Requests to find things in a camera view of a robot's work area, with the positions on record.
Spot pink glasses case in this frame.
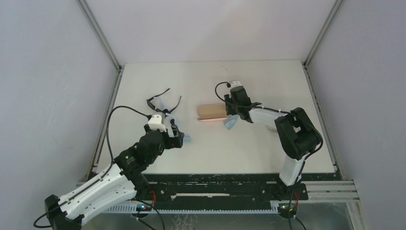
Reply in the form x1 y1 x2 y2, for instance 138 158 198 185
197 103 229 122

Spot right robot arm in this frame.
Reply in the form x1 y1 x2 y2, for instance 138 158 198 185
221 80 324 186

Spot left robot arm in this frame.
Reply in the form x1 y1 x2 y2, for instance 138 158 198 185
45 125 185 230

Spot black sunglasses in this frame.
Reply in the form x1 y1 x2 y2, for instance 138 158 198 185
146 88 182 114

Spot white sunglasses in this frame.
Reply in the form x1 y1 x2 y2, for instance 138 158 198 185
164 114 177 138

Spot patterned glasses case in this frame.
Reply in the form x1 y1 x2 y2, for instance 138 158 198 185
267 126 278 133

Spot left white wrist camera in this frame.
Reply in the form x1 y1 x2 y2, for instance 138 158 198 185
147 113 167 132

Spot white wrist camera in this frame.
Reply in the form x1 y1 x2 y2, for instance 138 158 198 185
228 80 243 90
147 113 167 132

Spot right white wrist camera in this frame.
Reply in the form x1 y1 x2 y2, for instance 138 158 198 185
228 80 243 90

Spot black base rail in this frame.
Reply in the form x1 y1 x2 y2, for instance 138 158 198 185
136 173 309 211

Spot left black camera cable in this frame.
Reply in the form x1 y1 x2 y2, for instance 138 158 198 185
33 105 153 229

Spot black camera cable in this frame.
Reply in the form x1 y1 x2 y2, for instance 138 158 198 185
33 105 153 229
214 81 324 230

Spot right black camera cable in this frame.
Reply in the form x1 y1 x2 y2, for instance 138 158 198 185
214 81 324 230

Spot aluminium frame rail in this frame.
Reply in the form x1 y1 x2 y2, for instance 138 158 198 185
71 181 361 215

